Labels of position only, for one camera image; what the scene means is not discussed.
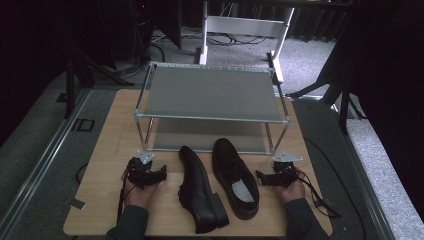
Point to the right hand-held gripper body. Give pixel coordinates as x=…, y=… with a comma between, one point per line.
x=286, y=173

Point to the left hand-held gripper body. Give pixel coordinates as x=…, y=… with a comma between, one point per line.
x=138, y=173

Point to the black leather shoe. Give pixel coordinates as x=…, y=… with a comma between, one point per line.
x=196, y=186
x=230, y=163

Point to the metal shoe rack grey shelves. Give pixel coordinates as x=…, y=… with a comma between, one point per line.
x=210, y=91

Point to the person's right hand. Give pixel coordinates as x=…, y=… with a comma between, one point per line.
x=291, y=193

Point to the person's left hand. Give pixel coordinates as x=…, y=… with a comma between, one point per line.
x=140, y=198

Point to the grey tape strip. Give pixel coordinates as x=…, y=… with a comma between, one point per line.
x=76, y=203

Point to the black metal stand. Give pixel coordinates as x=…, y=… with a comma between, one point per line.
x=343, y=106
x=70, y=86

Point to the metal floor rail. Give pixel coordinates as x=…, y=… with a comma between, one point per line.
x=363, y=173
x=43, y=160

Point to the white desk frame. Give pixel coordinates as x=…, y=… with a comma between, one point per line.
x=245, y=26

